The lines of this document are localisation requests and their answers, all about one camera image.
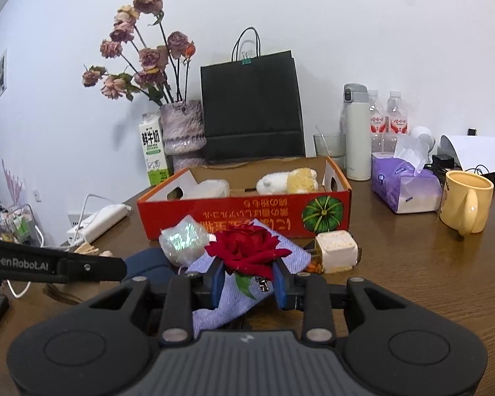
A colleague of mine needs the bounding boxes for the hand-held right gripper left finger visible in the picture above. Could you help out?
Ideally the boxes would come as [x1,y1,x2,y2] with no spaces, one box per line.
[88,261,225,346]

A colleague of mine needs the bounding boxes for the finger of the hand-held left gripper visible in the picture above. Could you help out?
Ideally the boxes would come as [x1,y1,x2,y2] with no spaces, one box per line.
[60,253,127,283]

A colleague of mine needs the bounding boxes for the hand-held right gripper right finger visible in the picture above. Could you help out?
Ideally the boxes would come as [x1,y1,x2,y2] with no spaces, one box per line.
[272,259,403,346]

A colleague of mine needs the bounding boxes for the purple cloth pouch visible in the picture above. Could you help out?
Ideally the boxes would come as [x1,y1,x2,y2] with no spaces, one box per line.
[185,219,312,337]

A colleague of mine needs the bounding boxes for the red rose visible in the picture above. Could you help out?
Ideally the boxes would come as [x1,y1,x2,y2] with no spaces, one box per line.
[204,223,293,301]

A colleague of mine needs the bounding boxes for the navy blue case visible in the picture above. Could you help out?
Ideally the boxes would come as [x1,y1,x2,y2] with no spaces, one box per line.
[121,248,178,285]

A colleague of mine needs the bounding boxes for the orange cardboard box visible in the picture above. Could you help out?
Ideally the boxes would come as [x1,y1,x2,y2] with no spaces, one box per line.
[137,156,352,241]

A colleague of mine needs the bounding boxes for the wooden desktop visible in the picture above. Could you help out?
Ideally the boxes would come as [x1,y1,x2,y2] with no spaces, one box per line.
[0,161,495,396]

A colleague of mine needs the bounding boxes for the beige clip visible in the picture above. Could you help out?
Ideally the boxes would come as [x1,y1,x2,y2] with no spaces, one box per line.
[72,243,112,258]

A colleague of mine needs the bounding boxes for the clear organizer with small items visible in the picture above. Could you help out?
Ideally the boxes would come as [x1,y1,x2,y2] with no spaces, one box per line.
[0,204,40,246]

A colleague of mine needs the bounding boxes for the white power strip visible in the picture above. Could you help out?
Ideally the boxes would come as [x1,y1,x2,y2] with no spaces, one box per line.
[67,204,133,244]

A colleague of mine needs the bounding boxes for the iridescent wrapped item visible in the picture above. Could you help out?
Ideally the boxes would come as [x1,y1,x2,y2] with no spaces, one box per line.
[159,215,215,267]

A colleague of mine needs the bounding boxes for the white square container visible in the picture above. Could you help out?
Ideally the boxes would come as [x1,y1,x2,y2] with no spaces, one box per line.
[315,231,359,274]

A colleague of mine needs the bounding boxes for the white and yellow plush toy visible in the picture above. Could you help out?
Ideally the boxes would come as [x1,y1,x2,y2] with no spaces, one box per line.
[256,167,319,194]

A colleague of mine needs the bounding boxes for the white and green milk carton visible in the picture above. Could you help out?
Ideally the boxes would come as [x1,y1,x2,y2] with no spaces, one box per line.
[139,112,169,187]

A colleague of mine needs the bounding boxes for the clear glass cup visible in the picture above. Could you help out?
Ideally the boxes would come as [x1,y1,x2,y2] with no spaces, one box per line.
[313,133,347,169]

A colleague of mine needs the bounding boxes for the purple round object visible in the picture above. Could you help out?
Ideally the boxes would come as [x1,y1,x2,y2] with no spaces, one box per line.
[371,134,444,215]

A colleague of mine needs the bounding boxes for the purple mottled vase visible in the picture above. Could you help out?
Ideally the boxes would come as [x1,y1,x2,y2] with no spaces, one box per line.
[159,100,208,174]

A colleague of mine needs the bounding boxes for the white thermos bottle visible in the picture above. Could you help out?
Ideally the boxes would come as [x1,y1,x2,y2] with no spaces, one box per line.
[340,83,372,181]

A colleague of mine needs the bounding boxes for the black backdrop board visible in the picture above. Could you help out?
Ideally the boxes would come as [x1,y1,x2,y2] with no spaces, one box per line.
[200,27,307,165]

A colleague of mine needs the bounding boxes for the clear plastic wrapped package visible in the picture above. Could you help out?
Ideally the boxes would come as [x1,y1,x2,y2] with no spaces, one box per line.
[368,89,386,153]

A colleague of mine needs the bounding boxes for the yellow mug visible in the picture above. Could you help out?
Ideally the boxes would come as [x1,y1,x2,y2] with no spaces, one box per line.
[438,170,495,237]

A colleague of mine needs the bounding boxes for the white round device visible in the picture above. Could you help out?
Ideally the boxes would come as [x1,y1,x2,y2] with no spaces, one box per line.
[410,126,436,151]

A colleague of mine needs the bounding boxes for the red label water bottle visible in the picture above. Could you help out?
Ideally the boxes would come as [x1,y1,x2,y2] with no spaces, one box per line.
[385,91,410,137]

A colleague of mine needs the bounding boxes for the dried pink flowers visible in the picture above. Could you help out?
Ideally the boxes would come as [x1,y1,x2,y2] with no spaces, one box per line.
[82,0,196,106]

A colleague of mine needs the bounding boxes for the white paper sheet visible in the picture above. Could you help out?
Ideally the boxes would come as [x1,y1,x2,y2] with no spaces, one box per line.
[439,134,495,174]

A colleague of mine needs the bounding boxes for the white cable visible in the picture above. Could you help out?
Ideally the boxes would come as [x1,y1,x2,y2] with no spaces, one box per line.
[78,193,126,228]

